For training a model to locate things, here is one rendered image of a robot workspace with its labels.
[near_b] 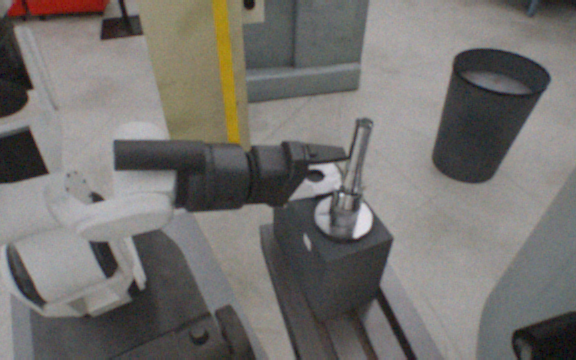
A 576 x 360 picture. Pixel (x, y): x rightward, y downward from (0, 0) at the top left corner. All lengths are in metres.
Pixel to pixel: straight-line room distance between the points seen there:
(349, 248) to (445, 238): 1.60
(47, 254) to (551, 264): 0.71
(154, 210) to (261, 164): 0.14
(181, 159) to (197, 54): 1.47
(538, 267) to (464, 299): 1.80
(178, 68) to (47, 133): 1.27
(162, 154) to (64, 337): 0.90
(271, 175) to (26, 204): 0.28
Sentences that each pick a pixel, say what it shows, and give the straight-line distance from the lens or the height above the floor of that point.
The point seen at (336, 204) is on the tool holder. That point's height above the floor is 1.17.
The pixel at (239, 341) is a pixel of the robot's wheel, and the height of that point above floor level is 0.59.
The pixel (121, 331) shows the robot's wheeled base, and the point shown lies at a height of 0.57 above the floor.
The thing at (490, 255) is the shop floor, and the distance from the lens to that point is 2.21.
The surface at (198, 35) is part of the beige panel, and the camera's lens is 1.87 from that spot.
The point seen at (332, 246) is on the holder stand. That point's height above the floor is 1.12.
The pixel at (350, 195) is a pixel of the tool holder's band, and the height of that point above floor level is 1.20.
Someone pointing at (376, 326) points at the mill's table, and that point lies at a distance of 0.77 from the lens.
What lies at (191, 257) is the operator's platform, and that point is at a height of 0.40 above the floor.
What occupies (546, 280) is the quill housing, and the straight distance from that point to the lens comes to 0.20.
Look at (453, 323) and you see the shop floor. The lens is 1.93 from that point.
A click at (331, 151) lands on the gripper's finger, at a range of 0.54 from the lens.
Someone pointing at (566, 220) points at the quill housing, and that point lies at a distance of 0.19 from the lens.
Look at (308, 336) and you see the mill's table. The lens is 0.74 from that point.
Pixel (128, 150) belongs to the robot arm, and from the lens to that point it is 0.44.
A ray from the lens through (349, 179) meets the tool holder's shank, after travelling 0.56.
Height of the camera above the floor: 1.60
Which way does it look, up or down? 44 degrees down
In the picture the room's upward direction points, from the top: straight up
